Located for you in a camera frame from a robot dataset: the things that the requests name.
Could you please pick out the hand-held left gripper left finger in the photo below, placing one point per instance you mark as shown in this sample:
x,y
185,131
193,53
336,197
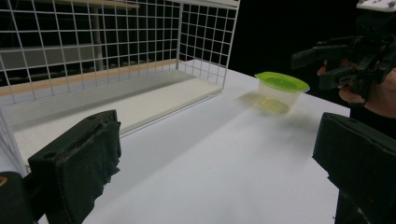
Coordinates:
x,y
77,168

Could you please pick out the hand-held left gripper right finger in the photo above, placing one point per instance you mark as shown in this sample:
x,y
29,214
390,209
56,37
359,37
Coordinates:
x,y
358,158

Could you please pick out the clear container with green lid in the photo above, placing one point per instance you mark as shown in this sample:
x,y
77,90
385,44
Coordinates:
x,y
280,90

